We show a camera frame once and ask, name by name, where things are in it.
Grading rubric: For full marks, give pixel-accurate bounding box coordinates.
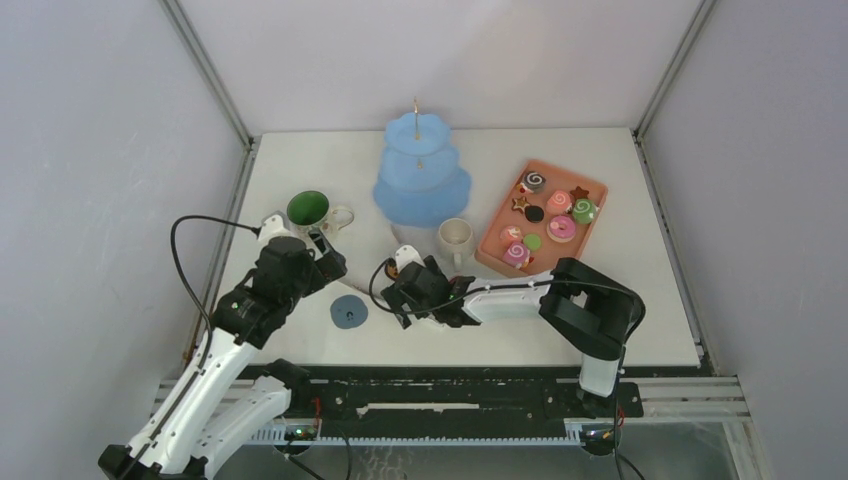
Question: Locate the dark chocolate swirl roll cake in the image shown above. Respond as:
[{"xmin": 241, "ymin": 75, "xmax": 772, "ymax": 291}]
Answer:
[{"xmin": 516, "ymin": 171, "xmax": 546, "ymax": 194}]

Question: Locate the black sandwich cookie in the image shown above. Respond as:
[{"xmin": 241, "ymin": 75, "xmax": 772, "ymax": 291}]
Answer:
[{"xmin": 524, "ymin": 205, "xmax": 545, "ymax": 224}]

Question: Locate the blue three-tier cake stand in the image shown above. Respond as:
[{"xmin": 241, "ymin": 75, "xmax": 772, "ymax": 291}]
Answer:
[{"xmin": 372, "ymin": 100, "xmax": 471, "ymax": 228}]

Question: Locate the white speckled mug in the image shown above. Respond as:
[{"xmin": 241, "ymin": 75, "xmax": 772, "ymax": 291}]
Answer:
[{"xmin": 437, "ymin": 218, "xmax": 476, "ymax": 272}]

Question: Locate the aluminium frame post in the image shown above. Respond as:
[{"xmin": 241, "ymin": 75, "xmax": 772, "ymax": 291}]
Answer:
[
  {"xmin": 633, "ymin": 0, "xmax": 719, "ymax": 143},
  {"xmin": 158, "ymin": 0, "xmax": 254, "ymax": 150}
]

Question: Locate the light pink swirl roll cake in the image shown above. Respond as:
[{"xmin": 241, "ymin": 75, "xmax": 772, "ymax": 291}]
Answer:
[{"xmin": 545, "ymin": 190, "xmax": 574, "ymax": 216}]

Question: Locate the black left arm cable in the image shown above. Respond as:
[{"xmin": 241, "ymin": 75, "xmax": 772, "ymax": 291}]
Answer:
[{"xmin": 170, "ymin": 214, "xmax": 263, "ymax": 372}]

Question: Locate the dark brown star cookie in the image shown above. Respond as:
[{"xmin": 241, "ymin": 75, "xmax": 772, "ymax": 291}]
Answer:
[{"xmin": 569, "ymin": 186, "xmax": 589, "ymax": 201}]

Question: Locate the green swirl roll cake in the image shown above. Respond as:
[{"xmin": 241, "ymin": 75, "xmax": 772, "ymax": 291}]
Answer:
[{"xmin": 571, "ymin": 198, "xmax": 599, "ymax": 225}]

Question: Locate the aluminium frame post left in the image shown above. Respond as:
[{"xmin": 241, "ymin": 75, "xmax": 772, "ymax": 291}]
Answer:
[{"xmin": 158, "ymin": 0, "xmax": 254, "ymax": 150}]

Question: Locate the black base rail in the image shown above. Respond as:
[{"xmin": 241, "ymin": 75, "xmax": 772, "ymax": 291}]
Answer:
[{"xmin": 158, "ymin": 364, "xmax": 750, "ymax": 458}]

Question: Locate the orange black-rimmed coaster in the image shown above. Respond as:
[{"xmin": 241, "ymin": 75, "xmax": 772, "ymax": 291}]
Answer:
[{"xmin": 384, "ymin": 259, "xmax": 399, "ymax": 280}]

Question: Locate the green macaron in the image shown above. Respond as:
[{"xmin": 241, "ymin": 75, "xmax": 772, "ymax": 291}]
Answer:
[{"xmin": 522, "ymin": 234, "xmax": 542, "ymax": 252}]

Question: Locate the pink frosted donut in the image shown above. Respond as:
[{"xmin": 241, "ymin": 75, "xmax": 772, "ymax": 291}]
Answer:
[{"xmin": 546, "ymin": 215, "xmax": 577, "ymax": 243}]

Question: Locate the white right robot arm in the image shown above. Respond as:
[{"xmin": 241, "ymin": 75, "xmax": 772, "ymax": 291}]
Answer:
[{"xmin": 367, "ymin": 245, "xmax": 646, "ymax": 416}]

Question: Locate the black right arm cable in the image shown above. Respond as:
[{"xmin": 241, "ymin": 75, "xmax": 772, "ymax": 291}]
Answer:
[{"xmin": 368, "ymin": 258, "xmax": 647, "ymax": 372}]

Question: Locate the aluminium frame post right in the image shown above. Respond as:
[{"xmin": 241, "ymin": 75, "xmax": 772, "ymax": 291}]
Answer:
[{"xmin": 633, "ymin": 0, "xmax": 719, "ymax": 143}]

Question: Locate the blue-grey round coaster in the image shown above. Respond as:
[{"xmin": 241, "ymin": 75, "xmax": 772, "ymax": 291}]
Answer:
[{"xmin": 330, "ymin": 295, "xmax": 369, "ymax": 330}]

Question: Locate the magenta swirl roll cake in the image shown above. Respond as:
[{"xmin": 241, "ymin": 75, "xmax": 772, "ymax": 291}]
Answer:
[{"xmin": 502, "ymin": 241, "xmax": 532, "ymax": 269}]

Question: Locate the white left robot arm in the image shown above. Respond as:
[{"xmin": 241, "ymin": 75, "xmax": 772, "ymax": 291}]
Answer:
[{"xmin": 98, "ymin": 214, "xmax": 347, "ymax": 479}]

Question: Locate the pink rectangular tray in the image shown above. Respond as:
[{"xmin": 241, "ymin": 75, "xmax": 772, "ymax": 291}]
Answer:
[{"xmin": 475, "ymin": 160, "xmax": 608, "ymax": 277}]

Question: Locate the star-shaped brown cookie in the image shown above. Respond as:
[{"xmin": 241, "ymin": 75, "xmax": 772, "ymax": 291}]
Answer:
[{"xmin": 511, "ymin": 196, "xmax": 531, "ymax": 214}]

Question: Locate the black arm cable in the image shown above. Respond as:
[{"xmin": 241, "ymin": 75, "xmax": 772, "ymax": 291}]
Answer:
[
  {"xmin": 170, "ymin": 214, "xmax": 263, "ymax": 372},
  {"xmin": 368, "ymin": 258, "xmax": 647, "ymax": 372}
]

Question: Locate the green-lined floral cream mug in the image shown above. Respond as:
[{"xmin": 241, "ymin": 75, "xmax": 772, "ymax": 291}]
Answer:
[{"xmin": 285, "ymin": 190, "xmax": 355, "ymax": 240}]

